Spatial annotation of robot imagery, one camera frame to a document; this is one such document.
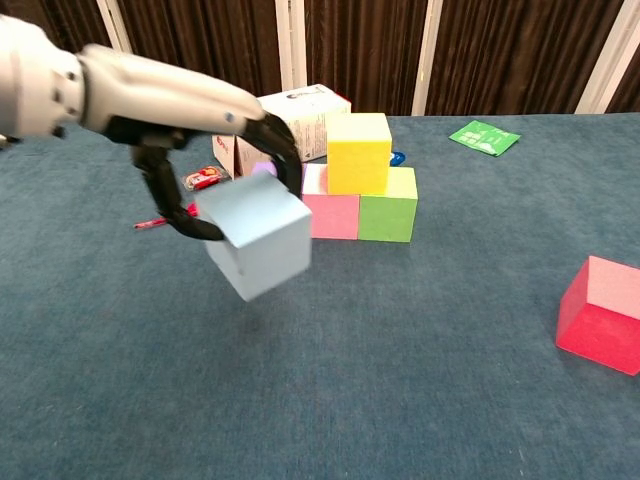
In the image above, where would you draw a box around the light blue foam cube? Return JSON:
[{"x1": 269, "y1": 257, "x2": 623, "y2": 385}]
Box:
[{"x1": 193, "y1": 171, "x2": 314, "y2": 303}]

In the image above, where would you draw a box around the green foam cube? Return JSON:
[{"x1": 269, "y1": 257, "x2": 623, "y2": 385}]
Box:
[{"x1": 357, "y1": 166, "x2": 419, "y2": 244}]

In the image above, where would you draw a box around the pink foam cube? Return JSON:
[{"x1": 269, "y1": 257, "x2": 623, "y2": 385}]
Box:
[{"x1": 301, "y1": 163, "x2": 362, "y2": 241}]

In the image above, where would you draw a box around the dark brown curtain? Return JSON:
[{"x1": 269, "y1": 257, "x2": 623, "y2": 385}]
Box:
[{"x1": 0, "y1": 0, "x2": 640, "y2": 126}]

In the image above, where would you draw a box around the green sachet packet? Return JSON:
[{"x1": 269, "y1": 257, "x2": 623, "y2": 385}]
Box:
[{"x1": 448, "y1": 119, "x2": 522, "y2": 158}]

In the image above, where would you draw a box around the yellow foam cube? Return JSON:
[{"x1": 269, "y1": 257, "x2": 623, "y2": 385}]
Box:
[{"x1": 325, "y1": 112, "x2": 393, "y2": 197}]

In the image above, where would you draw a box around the red foam cube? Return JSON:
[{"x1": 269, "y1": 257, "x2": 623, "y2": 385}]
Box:
[{"x1": 554, "y1": 255, "x2": 640, "y2": 377}]

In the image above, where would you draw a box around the white cardboard carton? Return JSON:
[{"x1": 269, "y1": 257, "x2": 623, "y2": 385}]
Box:
[{"x1": 211, "y1": 83, "x2": 353, "y2": 180}]

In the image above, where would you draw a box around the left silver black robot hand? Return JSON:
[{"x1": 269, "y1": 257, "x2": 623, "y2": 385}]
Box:
[{"x1": 77, "y1": 43, "x2": 304, "y2": 243}]

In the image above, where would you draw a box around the red feather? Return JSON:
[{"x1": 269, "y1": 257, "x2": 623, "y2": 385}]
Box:
[{"x1": 133, "y1": 201, "x2": 200, "y2": 231}]

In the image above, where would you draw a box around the white frame pole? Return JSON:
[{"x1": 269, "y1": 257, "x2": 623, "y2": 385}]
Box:
[
  {"x1": 574, "y1": 0, "x2": 640, "y2": 115},
  {"x1": 96, "y1": 0, "x2": 154, "y2": 121},
  {"x1": 274, "y1": 0, "x2": 308, "y2": 96},
  {"x1": 411, "y1": 0, "x2": 444, "y2": 117}
]

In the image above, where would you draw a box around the teal table cloth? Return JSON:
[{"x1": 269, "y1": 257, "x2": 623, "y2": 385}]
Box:
[{"x1": 0, "y1": 112, "x2": 640, "y2": 480}]

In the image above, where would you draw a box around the small red candy packet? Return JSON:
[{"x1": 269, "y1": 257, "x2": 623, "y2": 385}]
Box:
[{"x1": 181, "y1": 165, "x2": 224, "y2": 192}]

